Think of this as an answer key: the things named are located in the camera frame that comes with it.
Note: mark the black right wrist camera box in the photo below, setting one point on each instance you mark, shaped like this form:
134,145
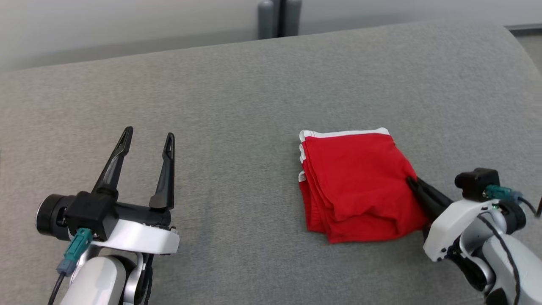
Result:
476,184

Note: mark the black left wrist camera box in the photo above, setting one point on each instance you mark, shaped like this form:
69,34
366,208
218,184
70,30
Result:
89,214

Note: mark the red shorts with white trim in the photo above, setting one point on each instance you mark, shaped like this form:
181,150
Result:
355,182

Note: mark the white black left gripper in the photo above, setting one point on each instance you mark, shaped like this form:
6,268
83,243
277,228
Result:
135,239

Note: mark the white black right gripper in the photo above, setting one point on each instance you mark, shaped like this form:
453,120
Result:
449,220

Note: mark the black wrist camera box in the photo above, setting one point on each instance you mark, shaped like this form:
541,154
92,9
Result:
89,214
476,184

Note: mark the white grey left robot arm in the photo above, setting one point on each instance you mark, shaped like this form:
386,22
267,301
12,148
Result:
97,281

